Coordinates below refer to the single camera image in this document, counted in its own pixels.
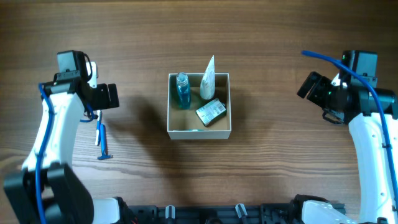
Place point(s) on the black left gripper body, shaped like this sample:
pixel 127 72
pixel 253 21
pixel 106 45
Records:
pixel 102 99

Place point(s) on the blue toothbrush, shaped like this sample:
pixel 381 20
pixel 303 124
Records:
pixel 98 127

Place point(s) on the blue disposable razor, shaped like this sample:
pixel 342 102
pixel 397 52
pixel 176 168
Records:
pixel 103 144

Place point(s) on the blue mouthwash bottle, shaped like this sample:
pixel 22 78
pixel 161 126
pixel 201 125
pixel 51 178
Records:
pixel 183 90

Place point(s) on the teal toothpaste tube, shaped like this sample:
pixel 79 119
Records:
pixel 189 130

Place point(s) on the white bamboo conditioner tube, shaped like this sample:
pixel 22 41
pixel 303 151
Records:
pixel 207 85

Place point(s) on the green soap box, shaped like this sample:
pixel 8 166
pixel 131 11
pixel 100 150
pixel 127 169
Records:
pixel 211 112

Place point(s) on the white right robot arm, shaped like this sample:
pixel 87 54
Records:
pixel 375 142

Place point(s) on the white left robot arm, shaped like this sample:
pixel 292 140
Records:
pixel 47 190

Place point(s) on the white cardboard box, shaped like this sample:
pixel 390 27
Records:
pixel 178 118

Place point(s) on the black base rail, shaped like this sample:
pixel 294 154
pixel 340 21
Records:
pixel 264 213

